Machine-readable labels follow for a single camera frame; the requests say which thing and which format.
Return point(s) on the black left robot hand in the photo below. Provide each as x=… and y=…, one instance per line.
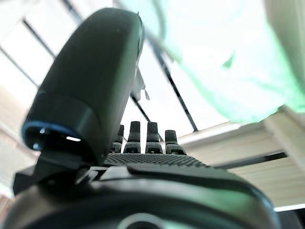
x=95, y=71

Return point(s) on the green napa cabbage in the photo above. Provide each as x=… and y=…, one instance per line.
x=226, y=59

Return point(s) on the wide slatted wooden crate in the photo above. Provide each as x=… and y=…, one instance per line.
x=250, y=143

